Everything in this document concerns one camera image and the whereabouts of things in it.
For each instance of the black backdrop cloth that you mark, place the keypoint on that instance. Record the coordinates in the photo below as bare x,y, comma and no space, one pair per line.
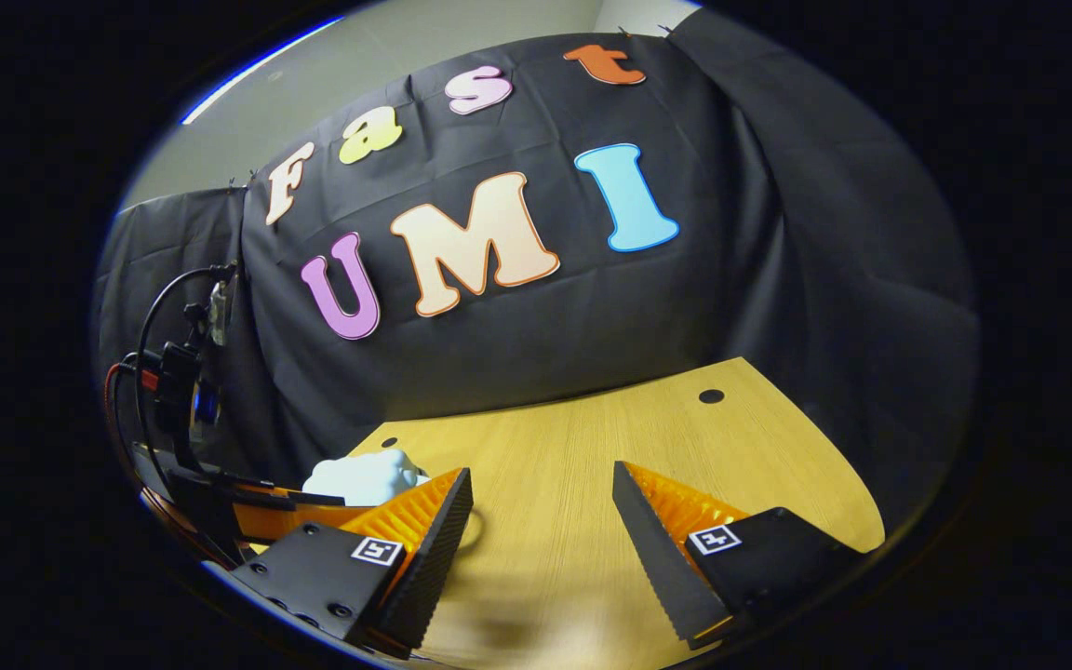
731,279

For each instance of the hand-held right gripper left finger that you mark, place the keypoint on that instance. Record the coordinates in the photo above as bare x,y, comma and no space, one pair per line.
434,558

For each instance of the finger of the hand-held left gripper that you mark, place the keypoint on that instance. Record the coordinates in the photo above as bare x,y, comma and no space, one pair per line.
294,519

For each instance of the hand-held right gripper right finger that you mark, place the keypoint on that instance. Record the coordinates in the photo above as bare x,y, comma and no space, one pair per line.
657,568

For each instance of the light blue suitcase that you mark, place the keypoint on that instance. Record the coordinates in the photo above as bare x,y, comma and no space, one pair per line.
364,479

